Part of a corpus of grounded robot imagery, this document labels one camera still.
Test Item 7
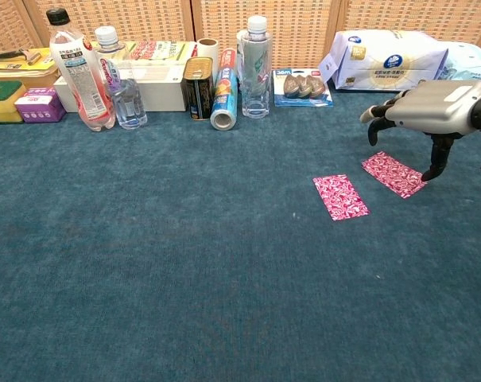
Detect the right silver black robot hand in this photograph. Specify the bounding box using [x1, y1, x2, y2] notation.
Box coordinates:
[359, 79, 481, 183]

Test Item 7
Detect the pink patterned card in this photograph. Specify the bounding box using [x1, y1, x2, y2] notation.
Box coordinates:
[361, 150, 428, 199]
[312, 173, 371, 222]

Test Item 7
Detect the light blue wet wipes pack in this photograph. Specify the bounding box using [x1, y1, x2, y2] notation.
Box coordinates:
[438, 39, 481, 83]

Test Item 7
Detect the white facial tissue pack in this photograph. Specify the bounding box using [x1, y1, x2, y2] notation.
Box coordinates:
[318, 29, 450, 92]

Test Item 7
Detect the woven bamboo folding screen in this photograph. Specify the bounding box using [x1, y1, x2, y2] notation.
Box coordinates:
[0, 0, 481, 71]

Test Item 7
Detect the tall clear bottle white cap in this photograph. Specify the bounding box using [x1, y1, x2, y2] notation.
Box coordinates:
[239, 15, 273, 119]

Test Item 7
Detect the blue plastic wrap roll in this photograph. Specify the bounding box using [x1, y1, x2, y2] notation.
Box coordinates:
[209, 47, 240, 131]

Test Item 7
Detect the white lint roller refill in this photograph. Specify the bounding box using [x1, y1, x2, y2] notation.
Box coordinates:
[196, 37, 220, 75]

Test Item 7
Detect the black can with gold lid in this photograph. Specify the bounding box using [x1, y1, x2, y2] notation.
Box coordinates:
[180, 57, 215, 120]

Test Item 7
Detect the long white cardboard box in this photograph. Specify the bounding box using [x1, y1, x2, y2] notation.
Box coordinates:
[52, 59, 187, 114]

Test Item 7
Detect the dark blue felt table mat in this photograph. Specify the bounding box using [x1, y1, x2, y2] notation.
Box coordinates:
[0, 85, 481, 382]

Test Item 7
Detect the small clear water bottle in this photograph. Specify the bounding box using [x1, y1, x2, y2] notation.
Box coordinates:
[94, 25, 149, 131]

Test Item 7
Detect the pink drink bottle black cap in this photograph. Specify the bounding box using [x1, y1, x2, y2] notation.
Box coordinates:
[45, 7, 117, 132]

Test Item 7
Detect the small purple box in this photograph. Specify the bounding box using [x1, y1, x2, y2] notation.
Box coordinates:
[14, 87, 67, 123]

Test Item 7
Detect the yellow razor blister pack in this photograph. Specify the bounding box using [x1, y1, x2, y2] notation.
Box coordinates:
[0, 47, 60, 88]

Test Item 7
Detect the dark green small box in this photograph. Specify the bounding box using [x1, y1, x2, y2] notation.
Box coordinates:
[0, 80, 26, 124]

